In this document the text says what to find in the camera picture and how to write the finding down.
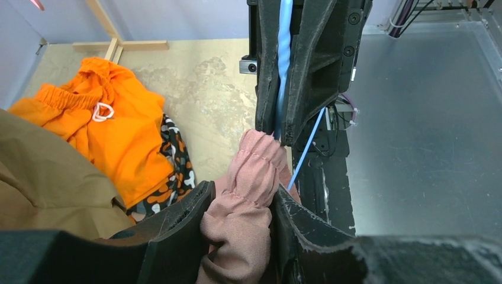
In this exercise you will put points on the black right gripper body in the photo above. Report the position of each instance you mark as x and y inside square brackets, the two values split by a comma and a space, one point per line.
[352, 19]

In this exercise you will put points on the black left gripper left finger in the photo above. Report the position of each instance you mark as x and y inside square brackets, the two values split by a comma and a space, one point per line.
[165, 248]

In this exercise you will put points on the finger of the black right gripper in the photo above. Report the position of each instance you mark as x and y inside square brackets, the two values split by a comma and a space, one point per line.
[267, 78]
[313, 71]

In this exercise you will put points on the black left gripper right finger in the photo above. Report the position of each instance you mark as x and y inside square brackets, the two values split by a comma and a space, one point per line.
[309, 250]

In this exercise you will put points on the light blue wire hanger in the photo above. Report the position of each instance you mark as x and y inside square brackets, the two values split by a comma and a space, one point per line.
[284, 59]

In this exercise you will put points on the pink shorts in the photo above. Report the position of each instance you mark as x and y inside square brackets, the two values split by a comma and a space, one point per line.
[237, 221]

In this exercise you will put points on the camouflage patterned shorts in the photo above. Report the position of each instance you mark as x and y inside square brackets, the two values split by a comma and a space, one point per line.
[179, 183]

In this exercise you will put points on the tan khaki shorts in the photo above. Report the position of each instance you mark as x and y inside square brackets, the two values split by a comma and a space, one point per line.
[47, 184]

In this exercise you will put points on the orange shorts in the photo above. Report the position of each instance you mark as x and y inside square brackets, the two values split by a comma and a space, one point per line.
[111, 119]

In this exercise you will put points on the wooden clothes rack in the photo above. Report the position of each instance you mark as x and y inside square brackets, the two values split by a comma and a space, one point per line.
[116, 45]

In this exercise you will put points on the pink wire hanger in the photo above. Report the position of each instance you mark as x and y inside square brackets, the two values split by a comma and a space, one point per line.
[38, 4]

